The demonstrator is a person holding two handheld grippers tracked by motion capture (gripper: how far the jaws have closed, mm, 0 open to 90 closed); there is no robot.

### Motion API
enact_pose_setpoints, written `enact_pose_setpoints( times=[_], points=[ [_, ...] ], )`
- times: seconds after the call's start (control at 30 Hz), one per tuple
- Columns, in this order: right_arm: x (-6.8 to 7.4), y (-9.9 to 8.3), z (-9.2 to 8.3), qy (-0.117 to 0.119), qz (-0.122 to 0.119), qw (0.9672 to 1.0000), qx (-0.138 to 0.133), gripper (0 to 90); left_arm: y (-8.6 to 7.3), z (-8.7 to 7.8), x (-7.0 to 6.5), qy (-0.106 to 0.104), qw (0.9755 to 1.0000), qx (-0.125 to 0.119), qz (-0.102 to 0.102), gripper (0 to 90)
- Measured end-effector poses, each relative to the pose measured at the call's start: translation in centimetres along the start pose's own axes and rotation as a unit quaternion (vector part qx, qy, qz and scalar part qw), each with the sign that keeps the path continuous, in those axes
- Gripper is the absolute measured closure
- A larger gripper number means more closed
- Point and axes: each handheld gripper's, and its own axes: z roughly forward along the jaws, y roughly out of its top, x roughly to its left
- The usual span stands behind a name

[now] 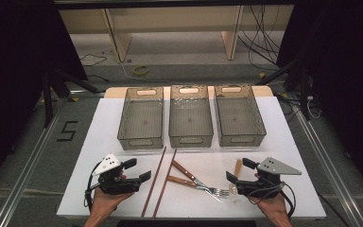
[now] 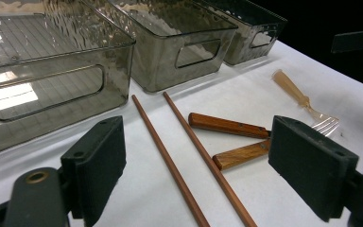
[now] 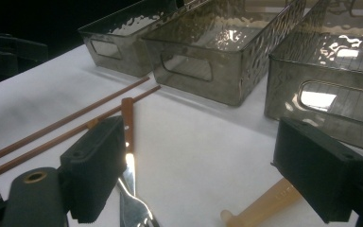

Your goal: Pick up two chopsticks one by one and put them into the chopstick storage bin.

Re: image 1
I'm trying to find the light wooden desk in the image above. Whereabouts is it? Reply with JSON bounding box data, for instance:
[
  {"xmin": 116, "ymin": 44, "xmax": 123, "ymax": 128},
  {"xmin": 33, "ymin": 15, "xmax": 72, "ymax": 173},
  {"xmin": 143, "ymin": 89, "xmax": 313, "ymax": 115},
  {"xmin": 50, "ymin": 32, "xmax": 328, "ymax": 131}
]
[{"xmin": 58, "ymin": 4, "xmax": 296, "ymax": 62}]

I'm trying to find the person's left hand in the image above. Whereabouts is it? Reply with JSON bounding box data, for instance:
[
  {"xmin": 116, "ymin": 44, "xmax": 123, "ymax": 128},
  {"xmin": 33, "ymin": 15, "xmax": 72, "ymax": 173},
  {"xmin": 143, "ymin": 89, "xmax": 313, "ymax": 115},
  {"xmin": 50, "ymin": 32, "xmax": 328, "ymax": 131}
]
[{"xmin": 89, "ymin": 187, "xmax": 135, "ymax": 218}]

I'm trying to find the aluminium floor rail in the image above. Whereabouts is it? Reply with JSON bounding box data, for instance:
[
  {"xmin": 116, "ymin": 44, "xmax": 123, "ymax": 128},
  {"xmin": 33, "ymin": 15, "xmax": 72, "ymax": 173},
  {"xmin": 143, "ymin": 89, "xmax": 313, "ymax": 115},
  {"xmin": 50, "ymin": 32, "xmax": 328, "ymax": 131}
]
[
  {"xmin": 291, "ymin": 100, "xmax": 363, "ymax": 227},
  {"xmin": 0, "ymin": 94, "xmax": 74, "ymax": 227}
]

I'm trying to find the dark curtain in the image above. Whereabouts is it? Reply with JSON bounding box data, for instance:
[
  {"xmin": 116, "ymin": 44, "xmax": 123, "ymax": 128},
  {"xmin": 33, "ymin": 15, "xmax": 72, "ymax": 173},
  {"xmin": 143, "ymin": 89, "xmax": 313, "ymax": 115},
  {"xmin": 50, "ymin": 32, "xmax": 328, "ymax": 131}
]
[
  {"xmin": 0, "ymin": 0, "xmax": 88, "ymax": 197},
  {"xmin": 276, "ymin": 0, "xmax": 363, "ymax": 204}
]

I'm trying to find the small light wooden spoon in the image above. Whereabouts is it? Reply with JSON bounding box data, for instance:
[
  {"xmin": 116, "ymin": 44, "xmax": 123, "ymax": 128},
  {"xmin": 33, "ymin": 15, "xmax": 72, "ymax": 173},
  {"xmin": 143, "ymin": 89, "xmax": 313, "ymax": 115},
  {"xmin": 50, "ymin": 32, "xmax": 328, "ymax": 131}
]
[{"xmin": 228, "ymin": 158, "xmax": 244, "ymax": 195}]

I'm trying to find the yellow tape roll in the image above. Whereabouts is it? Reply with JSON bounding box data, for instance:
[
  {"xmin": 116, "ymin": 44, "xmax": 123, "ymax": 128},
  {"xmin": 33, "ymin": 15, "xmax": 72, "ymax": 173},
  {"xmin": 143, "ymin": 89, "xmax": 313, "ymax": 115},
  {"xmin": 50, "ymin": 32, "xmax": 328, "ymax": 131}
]
[{"xmin": 131, "ymin": 64, "xmax": 150, "ymax": 77}]

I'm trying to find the wooden-handled metal fork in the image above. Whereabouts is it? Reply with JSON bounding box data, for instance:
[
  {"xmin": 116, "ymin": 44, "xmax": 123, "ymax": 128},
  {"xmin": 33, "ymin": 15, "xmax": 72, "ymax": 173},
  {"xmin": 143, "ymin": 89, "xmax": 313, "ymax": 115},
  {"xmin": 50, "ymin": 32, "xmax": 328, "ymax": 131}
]
[
  {"xmin": 166, "ymin": 175, "xmax": 231, "ymax": 198},
  {"xmin": 171, "ymin": 160, "xmax": 223, "ymax": 203}
]

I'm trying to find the brown wooden chopstick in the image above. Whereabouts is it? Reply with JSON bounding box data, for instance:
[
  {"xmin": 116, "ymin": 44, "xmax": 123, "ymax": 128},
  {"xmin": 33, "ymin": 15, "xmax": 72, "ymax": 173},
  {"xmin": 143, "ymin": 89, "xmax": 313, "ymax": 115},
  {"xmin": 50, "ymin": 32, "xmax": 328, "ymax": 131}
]
[
  {"xmin": 152, "ymin": 148, "xmax": 178, "ymax": 220},
  {"xmin": 140, "ymin": 146, "xmax": 167, "ymax": 218}
]

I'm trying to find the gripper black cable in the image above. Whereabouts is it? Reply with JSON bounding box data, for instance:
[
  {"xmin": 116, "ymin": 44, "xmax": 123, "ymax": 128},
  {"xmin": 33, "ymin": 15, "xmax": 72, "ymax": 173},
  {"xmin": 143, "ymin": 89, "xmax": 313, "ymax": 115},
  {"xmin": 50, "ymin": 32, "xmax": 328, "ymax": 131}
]
[
  {"xmin": 83, "ymin": 161, "xmax": 104, "ymax": 210},
  {"xmin": 254, "ymin": 180, "xmax": 298, "ymax": 219}
]

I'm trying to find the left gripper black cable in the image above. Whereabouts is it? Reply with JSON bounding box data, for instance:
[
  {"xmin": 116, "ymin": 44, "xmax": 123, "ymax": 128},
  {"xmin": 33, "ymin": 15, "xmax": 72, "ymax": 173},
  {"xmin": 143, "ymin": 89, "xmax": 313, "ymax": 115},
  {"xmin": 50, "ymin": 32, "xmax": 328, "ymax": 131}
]
[{"xmin": 83, "ymin": 161, "xmax": 104, "ymax": 210}]

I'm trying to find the bundle of black cables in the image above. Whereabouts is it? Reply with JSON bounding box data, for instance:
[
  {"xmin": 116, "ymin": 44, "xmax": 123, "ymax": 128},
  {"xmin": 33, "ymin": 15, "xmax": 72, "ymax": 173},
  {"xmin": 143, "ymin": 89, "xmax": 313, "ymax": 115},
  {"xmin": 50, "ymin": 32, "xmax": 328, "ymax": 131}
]
[{"xmin": 237, "ymin": 4, "xmax": 286, "ymax": 72}]

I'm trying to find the thin black floor cable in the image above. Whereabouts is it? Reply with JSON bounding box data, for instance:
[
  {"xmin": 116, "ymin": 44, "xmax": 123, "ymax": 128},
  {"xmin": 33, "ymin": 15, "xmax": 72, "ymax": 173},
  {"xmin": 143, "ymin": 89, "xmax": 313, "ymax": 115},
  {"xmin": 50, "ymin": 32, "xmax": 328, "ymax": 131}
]
[{"xmin": 79, "ymin": 53, "xmax": 109, "ymax": 67}]

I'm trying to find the white table cover sheet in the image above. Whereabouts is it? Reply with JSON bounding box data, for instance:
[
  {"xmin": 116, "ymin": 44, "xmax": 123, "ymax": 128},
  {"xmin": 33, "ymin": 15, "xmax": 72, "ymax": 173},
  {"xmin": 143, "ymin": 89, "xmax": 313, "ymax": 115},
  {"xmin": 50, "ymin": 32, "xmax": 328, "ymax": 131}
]
[{"xmin": 56, "ymin": 95, "xmax": 327, "ymax": 219}]

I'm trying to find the person's right hand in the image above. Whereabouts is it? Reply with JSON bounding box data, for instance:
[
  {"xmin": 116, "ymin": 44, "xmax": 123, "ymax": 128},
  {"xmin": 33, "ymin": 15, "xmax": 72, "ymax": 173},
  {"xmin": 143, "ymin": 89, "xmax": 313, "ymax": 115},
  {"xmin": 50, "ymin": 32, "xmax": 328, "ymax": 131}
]
[{"xmin": 248, "ymin": 192, "xmax": 291, "ymax": 220}]

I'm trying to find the grey translucent plastic bin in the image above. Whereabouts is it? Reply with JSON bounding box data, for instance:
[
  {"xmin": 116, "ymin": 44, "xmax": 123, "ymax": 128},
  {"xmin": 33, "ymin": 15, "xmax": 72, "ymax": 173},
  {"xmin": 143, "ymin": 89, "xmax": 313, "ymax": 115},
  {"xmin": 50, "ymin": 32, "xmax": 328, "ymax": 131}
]
[
  {"xmin": 116, "ymin": 86, "xmax": 164, "ymax": 151},
  {"xmin": 168, "ymin": 84, "xmax": 215, "ymax": 148},
  {"xmin": 214, "ymin": 84, "xmax": 268, "ymax": 148}
]

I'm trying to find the white floor cable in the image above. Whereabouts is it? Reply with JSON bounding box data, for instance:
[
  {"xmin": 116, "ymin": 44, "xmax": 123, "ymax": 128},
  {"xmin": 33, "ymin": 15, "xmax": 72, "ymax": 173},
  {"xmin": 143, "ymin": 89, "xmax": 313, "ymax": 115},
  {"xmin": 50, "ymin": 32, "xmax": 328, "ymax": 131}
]
[{"xmin": 108, "ymin": 50, "xmax": 197, "ymax": 87}]

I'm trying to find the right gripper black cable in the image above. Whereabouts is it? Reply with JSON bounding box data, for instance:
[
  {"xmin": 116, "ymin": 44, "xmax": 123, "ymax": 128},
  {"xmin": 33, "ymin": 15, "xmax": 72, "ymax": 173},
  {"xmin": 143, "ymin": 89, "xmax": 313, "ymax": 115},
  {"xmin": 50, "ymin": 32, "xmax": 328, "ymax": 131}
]
[{"xmin": 254, "ymin": 180, "xmax": 298, "ymax": 219}]

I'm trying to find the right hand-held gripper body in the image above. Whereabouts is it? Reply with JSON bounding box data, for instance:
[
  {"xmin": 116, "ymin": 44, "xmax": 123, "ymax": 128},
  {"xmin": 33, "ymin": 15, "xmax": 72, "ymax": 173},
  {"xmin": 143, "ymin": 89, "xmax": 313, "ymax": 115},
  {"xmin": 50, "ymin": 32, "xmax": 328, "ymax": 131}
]
[{"xmin": 235, "ymin": 156, "xmax": 303, "ymax": 200}]

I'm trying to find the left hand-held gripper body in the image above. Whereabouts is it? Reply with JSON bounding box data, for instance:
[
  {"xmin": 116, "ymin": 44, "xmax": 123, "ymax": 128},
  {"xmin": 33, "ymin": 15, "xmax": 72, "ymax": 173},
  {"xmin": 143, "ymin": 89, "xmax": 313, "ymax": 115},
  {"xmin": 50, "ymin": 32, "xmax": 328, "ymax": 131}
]
[{"xmin": 89, "ymin": 153, "xmax": 142, "ymax": 196}]

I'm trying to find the black metal stand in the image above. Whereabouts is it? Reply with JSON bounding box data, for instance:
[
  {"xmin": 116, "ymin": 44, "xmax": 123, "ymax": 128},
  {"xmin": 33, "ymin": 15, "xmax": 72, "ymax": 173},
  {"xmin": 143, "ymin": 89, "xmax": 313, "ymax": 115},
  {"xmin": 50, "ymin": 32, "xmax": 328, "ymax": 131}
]
[
  {"xmin": 42, "ymin": 67, "xmax": 100, "ymax": 129},
  {"xmin": 254, "ymin": 58, "xmax": 312, "ymax": 122}
]

